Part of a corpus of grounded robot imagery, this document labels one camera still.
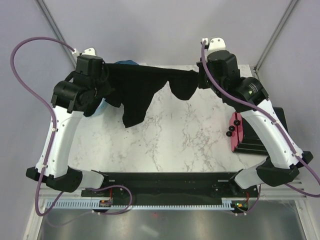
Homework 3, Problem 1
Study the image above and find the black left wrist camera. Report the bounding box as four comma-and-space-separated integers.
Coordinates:
75, 47, 104, 78

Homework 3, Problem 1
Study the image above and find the light blue ring toy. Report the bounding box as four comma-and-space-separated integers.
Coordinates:
93, 98, 108, 117

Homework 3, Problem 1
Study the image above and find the black and pink drawer box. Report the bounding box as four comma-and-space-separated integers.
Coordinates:
226, 112, 268, 156

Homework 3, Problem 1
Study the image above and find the black t shirt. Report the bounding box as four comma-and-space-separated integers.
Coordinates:
103, 62, 201, 129

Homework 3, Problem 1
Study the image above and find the aluminium frame rail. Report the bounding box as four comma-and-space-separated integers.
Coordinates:
34, 178, 308, 200

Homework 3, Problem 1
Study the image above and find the white slotted cable duct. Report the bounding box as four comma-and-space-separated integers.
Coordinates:
45, 199, 243, 211

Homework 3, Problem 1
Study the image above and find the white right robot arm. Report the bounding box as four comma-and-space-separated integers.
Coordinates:
197, 51, 313, 197

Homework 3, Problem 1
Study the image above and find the blue t shirt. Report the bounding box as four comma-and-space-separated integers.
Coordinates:
115, 60, 139, 65

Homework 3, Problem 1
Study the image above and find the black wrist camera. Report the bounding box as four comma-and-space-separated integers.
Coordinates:
75, 47, 104, 78
206, 37, 240, 80

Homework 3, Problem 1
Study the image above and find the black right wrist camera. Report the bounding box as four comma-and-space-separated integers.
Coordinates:
206, 37, 240, 80

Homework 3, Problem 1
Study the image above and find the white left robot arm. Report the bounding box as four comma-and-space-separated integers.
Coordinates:
25, 60, 110, 197

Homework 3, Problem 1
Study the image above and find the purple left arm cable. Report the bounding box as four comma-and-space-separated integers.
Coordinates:
11, 36, 133, 227

